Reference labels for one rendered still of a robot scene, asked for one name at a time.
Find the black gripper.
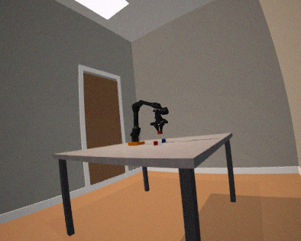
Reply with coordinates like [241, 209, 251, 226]
[150, 116, 168, 132]

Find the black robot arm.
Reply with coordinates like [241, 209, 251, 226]
[130, 100, 169, 142]

